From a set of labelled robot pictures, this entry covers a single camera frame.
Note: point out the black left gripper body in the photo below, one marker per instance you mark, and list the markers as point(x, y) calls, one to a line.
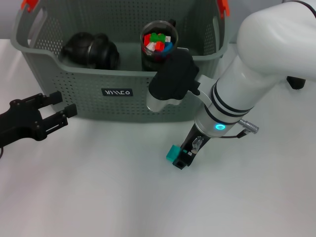
point(19, 121)

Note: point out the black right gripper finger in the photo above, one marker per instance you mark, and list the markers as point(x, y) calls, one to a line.
point(184, 161)

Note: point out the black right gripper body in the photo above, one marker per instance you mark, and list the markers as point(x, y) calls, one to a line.
point(195, 140)

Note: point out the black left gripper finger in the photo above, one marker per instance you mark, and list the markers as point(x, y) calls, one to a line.
point(56, 96)
point(71, 110)

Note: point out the teal square toy plate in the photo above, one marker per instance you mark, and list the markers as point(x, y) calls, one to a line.
point(172, 153)

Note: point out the blue square toy plate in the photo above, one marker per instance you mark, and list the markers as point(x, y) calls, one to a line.
point(168, 47)

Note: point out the small red toy brick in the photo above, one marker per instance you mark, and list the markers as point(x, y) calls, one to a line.
point(160, 46)

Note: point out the white toy brick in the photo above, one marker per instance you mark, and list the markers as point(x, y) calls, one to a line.
point(150, 46)
point(168, 39)

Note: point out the red sloped toy brick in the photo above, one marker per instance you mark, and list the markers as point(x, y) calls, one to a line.
point(147, 39)

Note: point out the translucent green toy brick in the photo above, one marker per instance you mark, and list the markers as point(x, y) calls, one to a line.
point(158, 37)

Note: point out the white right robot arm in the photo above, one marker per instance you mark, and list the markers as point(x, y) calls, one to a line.
point(259, 61)

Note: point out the grey perforated storage bin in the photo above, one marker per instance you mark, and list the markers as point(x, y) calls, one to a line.
point(98, 103)

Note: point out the black ceramic teapot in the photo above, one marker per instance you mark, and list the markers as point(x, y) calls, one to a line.
point(74, 49)

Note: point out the black right wrist camera housing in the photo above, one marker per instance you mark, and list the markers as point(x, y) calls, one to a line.
point(172, 81)

